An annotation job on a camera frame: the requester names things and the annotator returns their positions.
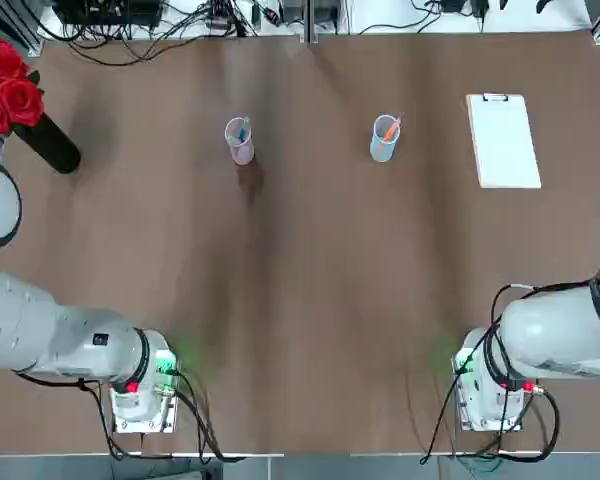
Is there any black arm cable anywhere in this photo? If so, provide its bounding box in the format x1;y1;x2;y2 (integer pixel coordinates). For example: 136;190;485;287
419;282;561;466
12;367;249;462

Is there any orange pencil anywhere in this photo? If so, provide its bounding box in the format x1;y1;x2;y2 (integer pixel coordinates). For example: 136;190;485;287
383;112;405;143

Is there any pink mesh pen cup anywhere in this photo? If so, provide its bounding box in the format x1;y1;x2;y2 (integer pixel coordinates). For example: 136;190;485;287
224;116;256;166

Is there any black electronics box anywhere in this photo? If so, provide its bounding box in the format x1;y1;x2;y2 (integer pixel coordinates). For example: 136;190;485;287
54;0;164;29

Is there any red rose bouquet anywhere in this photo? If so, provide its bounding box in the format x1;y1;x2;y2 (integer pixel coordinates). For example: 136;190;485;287
0;33;46;136

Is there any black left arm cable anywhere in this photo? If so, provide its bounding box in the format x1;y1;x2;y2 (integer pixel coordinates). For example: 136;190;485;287
12;367;249;462

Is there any blue mesh pen cup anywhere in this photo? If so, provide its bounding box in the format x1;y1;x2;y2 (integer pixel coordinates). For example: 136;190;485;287
369;114;400;164

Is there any aluminium frame post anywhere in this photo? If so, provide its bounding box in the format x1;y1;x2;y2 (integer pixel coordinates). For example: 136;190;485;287
302;0;318;47

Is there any white clipboard with black clip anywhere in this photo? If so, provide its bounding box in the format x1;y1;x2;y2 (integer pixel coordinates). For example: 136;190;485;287
465;92;543;190

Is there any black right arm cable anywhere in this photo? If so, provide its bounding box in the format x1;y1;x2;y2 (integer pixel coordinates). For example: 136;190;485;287
419;282;561;466

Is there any grey equipment box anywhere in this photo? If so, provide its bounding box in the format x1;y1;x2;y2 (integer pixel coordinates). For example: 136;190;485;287
282;0;341;22

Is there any black vase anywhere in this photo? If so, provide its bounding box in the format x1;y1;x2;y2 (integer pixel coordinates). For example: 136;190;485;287
10;112;83;175

